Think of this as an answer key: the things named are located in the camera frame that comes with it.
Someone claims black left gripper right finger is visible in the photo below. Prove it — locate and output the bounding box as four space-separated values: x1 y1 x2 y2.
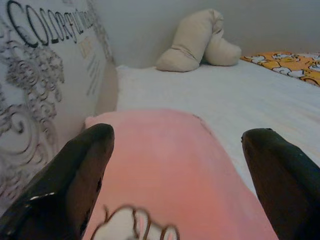
240 127 320 240

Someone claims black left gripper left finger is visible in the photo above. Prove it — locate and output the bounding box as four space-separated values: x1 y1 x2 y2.
0 123 115 240

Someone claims pink bunny print pillow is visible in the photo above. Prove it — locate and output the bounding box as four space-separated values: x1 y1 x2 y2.
81 107 280 240

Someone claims orange duck print blanket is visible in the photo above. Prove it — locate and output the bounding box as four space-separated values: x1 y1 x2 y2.
239 51 320 88

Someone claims white pillow with black lettering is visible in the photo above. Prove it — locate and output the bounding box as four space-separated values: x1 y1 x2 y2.
0 0 119 216

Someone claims white bed sheet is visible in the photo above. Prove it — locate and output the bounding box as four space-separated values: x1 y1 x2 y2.
115 59 320 197

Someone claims beige U-shaped pillow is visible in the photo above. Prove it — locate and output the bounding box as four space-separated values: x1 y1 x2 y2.
155 8 243 73

